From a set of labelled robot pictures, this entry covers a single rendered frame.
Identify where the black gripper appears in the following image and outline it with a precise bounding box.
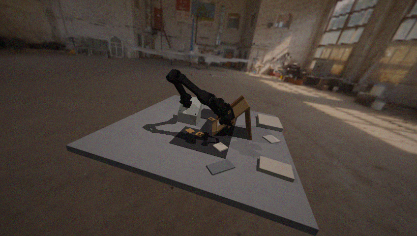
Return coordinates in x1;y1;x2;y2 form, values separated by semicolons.
213;108;233;126

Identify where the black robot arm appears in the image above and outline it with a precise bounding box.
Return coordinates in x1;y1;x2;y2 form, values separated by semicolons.
166;69;232;114

